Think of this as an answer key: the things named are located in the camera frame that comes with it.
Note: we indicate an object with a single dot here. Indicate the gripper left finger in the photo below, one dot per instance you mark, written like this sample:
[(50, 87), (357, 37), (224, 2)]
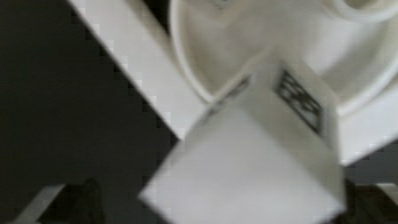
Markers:
[(66, 204)]

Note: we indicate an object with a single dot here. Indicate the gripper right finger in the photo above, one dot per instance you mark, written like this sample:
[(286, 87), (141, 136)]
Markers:
[(372, 204)]

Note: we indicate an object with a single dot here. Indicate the white round stool seat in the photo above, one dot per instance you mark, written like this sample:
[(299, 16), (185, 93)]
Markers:
[(336, 33)]

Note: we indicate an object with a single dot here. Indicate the white fence bar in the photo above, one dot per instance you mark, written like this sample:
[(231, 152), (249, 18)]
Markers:
[(368, 129), (133, 39)]

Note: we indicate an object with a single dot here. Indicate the white front fence bar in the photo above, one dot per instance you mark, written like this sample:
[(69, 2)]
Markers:
[(133, 39)]

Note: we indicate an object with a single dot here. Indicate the white right fence bar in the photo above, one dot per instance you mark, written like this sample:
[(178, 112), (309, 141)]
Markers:
[(368, 129)]

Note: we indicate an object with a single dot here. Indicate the white stool leg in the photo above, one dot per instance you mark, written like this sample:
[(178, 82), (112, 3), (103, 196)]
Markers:
[(251, 172)]

